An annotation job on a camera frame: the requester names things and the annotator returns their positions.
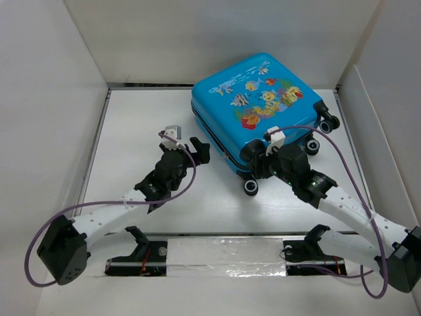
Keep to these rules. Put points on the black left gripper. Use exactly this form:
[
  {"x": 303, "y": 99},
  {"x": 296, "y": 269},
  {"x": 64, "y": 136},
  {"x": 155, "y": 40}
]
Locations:
[{"x": 200, "y": 155}]

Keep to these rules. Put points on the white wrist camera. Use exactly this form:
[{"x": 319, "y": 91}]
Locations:
[
  {"x": 275, "y": 138},
  {"x": 171, "y": 135}
]

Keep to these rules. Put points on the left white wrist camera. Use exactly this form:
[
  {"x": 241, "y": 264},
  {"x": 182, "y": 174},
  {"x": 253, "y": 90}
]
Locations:
[{"x": 171, "y": 135}]

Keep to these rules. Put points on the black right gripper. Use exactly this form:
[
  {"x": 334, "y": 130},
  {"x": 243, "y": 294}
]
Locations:
[{"x": 260, "y": 159}]

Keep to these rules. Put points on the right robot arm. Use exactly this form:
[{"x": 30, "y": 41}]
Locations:
[{"x": 387, "y": 248}]

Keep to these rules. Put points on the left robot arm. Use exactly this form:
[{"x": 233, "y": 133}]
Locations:
[{"x": 67, "y": 245}]

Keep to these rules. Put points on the blue child suitcase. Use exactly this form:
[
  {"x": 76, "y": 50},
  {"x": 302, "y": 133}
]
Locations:
[{"x": 237, "y": 105}]

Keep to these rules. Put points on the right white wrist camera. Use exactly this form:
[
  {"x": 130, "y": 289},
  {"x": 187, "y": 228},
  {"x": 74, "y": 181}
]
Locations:
[{"x": 275, "y": 138}]

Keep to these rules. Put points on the metal base rail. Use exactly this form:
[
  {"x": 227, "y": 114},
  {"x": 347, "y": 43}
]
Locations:
[{"x": 120, "y": 255}]

